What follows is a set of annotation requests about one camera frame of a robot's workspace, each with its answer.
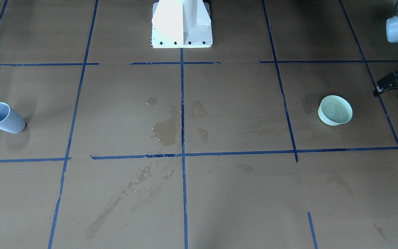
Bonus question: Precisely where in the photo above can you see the mint green bowl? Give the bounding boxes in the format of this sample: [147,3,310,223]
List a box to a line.
[318,95,353,126]

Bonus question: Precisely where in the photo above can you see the light blue cup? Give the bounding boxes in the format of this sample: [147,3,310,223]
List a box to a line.
[0,102,26,133]

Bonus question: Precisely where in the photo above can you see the white pedestal column base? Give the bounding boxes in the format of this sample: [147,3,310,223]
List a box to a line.
[151,0,213,49]

